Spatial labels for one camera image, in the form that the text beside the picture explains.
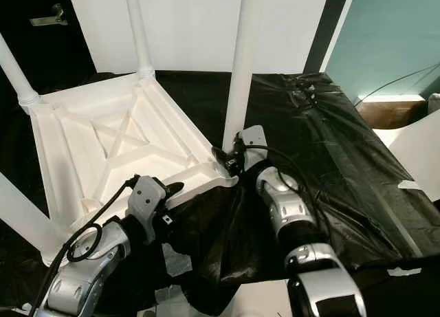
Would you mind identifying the black plastic sheet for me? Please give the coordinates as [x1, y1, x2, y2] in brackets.
[0, 71, 440, 316]

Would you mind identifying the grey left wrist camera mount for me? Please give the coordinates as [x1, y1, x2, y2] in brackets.
[129, 175, 169, 225]

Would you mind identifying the dark door frame post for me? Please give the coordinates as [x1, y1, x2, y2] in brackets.
[304, 0, 351, 74]

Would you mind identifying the brown wooden table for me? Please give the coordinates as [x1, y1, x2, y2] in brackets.
[357, 100, 432, 129]

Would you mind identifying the silver door handle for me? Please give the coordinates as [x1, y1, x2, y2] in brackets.
[30, 4, 68, 26]

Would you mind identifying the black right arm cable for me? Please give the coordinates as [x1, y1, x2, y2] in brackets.
[237, 144, 334, 242]

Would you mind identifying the black door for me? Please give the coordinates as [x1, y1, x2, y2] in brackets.
[0, 0, 97, 77]

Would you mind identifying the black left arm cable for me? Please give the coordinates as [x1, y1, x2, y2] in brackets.
[31, 176, 142, 317]

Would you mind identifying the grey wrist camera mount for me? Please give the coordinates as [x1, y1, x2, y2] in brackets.
[129, 175, 169, 225]
[239, 126, 269, 168]

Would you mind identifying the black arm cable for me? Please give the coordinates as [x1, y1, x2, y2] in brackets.
[237, 144, 334, 242]
[31, 176, 142, 317]

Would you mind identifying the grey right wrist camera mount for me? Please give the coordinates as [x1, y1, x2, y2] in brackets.
[239, 126, 269, 168]

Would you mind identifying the teal glass panel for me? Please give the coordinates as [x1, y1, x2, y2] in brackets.
[324, 0, 440, 101]

